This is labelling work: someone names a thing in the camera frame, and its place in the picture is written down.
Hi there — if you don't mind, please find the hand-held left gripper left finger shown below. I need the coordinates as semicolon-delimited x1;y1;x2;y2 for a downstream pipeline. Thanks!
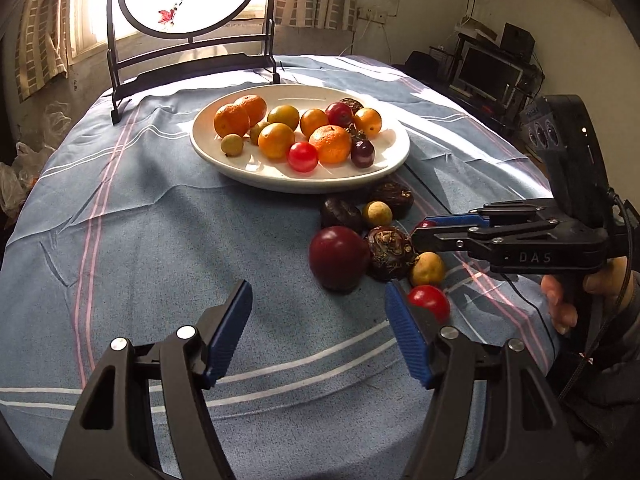
52;280;253;480

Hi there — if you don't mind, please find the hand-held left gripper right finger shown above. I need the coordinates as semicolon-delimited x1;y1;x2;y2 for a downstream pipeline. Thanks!
385;280;576;480

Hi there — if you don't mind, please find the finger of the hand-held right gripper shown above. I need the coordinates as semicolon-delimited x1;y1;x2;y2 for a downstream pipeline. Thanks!
427;199;563;231
410;220;571;261

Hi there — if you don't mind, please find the red cherry tomato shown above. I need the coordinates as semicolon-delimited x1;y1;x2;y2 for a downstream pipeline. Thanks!
287;141;319;173
407;285;451;325

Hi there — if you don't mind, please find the white oval plate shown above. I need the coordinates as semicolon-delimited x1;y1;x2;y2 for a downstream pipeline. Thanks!
190;84;412;195

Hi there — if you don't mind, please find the small smooth orange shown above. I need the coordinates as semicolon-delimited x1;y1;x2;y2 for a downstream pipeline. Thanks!
300;108;329;138
353;107;383;138
258;122;296;161

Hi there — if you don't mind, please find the bumpy mandarin orange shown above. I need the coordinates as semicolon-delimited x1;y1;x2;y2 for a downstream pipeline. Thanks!
234;94;268;126
214;103;250;138
308;124;352;165

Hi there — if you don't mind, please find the greenish yellow orange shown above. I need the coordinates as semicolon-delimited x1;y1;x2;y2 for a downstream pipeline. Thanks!
267;104;300;132

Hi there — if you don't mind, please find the person's right forearm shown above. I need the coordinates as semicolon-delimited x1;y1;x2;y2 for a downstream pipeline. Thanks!
550;270;640;446

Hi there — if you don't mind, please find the person's right hand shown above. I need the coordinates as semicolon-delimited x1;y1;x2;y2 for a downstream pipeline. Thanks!
540;256;636;337

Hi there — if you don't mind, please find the large dark red plum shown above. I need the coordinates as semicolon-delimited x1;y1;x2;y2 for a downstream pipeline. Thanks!
308;226;371;292

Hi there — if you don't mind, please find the black media shelf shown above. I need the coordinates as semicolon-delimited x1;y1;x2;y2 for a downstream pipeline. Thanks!
450;32;546;131

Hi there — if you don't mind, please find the blue striped tablecloth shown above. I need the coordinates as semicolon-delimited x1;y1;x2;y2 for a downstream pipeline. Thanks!
0;55;566;480

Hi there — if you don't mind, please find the computer monitor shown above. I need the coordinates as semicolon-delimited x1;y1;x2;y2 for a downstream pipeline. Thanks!
452;42;526;103

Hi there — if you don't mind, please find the black speaker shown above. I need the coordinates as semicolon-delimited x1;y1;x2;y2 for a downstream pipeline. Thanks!
501;22;536;58

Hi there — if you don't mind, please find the clear plastic bag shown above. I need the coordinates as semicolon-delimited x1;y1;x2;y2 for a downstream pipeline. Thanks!
12;142;56;186
0;162;26;218
42;100;76;141

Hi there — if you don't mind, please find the bright window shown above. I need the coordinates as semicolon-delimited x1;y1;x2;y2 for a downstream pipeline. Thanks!
70;0;271;58

